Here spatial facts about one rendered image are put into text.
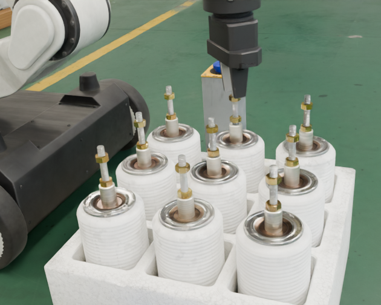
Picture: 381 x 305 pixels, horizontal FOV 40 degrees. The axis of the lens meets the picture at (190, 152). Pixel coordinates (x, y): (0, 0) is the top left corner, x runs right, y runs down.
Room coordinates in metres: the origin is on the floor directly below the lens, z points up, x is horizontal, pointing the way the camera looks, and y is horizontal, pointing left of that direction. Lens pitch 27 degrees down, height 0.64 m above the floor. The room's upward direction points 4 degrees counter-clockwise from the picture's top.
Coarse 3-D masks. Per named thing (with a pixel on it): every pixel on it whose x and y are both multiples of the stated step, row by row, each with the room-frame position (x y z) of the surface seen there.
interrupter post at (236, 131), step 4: (232, 124) 0.81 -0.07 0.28; (240, 124) 0.80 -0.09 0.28; (232, 128) 0.80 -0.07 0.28; (236, 128) 0.80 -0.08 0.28; (240, 128) 0.80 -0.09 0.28; (232, 132) 0.80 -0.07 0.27; (236, 132) 0.80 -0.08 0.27; (240, 132) 0.80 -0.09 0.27; (232, 136) 0.80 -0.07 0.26; (236, 136) 0.80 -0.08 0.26; (240, 136) 0.80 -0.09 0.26; (232, 140) 0.80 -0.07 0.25; (236, 140) 0.80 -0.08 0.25; (240, 140) 0.80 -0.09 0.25
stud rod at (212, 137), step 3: (210, 117) 0.70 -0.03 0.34; (213, 117) 0.70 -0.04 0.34; (210, 120) 0.69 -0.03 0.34; (213, 120) 0.69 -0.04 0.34; (210, 123) 0.69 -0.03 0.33; (213, 123) 0.69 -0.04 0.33; (210, 126) 0.69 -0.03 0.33; (213, 126) 0.69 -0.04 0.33; (210, 135) 0.69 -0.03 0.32; (213, 135) 0.69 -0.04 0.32; (210, 138) 0.69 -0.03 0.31; (213, 138) 0.69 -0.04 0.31; (210, 141) 0.70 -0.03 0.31; (213, 141) 0.69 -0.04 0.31; (210, 144) 0.69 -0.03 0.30; (213, 144) 0.69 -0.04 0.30; (210, 147) 0.70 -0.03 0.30; (213, 147) 0.69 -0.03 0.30; (216, 147) 0.70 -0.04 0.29; (210, 150) 0.70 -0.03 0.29; (213, 150) 0.69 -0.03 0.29; (216, 156) 0.69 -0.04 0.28
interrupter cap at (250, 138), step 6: (222, 132) 0.83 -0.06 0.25; (228, 132) 0.83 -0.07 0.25; (246, 132) 0.83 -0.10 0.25; (252, 132) 0.82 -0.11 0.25; (216, 138) 0.81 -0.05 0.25; (222, 138) 0.81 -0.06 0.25; (228, 138) 0.82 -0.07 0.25; (246, 138) 0.81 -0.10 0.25; (252, 138) 0.80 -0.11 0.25; (216, 144) 0.79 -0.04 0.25; (222, 144) 0.79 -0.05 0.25; (228, 144) 0.79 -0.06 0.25; (234, 144) 0.79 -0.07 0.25; (240, 144) 0.78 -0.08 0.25; (246, 144) 0.78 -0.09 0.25; (252, 144) 0.78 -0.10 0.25
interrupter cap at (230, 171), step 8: (224, 160) 0.73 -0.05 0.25; (192, 168) 0.71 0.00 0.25; (200, 168) 0.71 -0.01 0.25; (224, 168) 0.71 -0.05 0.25; (232, 168) 0.70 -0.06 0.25; (192, 176) 0.68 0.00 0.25; (200, 176) 0.68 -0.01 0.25; (208, 176) 0.69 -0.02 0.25; (216, 176) 0.69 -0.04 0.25; (224, 176) 0.68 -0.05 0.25; (232, 176) 0.68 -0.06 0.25; (208, 184) 0.66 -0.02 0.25; (216, 184) 0.66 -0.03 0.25
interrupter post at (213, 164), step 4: (208, 156) 0.70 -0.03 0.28; (220, 156) 0.69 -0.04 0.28; (208, 160) 0.69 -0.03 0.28; (212, 160) 0.69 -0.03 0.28; (216, 160) 0.69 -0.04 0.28; (220, 160) 0.69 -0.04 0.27; (208, 164) 0.69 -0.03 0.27; (212, 164) 0.69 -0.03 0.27; (216, 164) 0.69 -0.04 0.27; (220, 164) 0.69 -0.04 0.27; (208, 168) 0.69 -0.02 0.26; (212, 168) 0.69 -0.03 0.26; (216, 168) 0.69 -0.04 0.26; (220, 168) 0.69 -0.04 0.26; (208, 172) 0.69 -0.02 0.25; (212, 172) 0.69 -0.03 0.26; (216, 172) 0.69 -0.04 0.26; (220, 172) 0.69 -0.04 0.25
